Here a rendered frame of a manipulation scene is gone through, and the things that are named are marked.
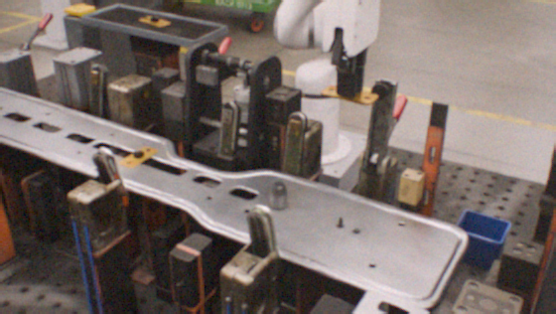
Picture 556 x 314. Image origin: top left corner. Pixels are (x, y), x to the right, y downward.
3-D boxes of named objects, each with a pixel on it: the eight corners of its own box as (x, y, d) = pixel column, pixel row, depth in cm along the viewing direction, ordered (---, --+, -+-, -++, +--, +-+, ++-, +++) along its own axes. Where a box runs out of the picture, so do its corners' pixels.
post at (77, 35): (84, 157, 188) (60, 16, 166) (103, 147, 194) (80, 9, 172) (103, 163, 184) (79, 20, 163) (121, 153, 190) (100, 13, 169)
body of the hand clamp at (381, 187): (347, 304, 132) (357, 163, 115) (359, 285, 137) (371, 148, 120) (372, 314, 129) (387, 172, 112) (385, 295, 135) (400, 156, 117)
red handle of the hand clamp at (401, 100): (361, 158, 113) (392, 90, 119) (363, 164, 115) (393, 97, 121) (382, 164, 112) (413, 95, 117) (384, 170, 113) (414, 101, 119)
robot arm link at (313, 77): (294, 80, 169) (292, -4, 157) (360, 78, 169) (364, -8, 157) (296, 100, 159) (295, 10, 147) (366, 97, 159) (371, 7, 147)
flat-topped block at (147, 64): (146, 179, 177) (127, 28, 155) (164, 167, 183) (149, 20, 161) (174, 189, 172) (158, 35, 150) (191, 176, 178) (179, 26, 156)
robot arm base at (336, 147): (299, 127, 184) (299, 72, 175) (359, 139, 177) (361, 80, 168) (273, 158, 170) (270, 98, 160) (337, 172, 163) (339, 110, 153)
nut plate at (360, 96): (319, 94, 95) (319, 86, 94) (330, 85, 97) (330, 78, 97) (368, 105, 91) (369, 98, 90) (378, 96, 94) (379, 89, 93)
